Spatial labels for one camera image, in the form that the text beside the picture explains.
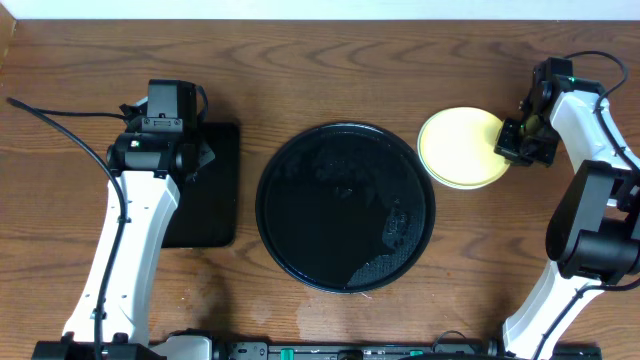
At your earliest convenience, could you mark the light blue plate back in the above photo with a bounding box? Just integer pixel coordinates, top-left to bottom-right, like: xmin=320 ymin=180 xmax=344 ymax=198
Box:
xmin=418 ymin=143 xmax=510 ymax=190

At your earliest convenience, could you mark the yellow plate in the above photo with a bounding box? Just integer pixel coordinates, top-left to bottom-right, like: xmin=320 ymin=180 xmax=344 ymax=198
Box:
xmin=417 ymin=106 xmax=512 ymax=187

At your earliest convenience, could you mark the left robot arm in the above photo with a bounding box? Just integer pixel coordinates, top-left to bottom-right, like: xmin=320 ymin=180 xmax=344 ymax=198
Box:
xmin=32 ymin=133 xmax=215 ymax=359

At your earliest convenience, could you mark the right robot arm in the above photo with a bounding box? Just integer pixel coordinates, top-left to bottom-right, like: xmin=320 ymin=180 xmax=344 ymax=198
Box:
xmin=494 ymin=75 xmax=639 ymax=359

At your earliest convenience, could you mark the rectangular black tray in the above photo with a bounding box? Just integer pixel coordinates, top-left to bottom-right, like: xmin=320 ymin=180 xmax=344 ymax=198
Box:
xmin=162 ymin=122 xmax=240 ymax=248

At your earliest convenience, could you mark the round black tray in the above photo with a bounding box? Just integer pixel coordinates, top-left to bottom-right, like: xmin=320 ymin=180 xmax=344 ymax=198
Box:
xmin=255 ymin=123 xmax=436 ymax=294

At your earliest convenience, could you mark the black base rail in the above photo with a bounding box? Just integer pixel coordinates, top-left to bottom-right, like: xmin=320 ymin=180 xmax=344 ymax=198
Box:
xmin=149 ymin=328 xmax=604 ymax=360

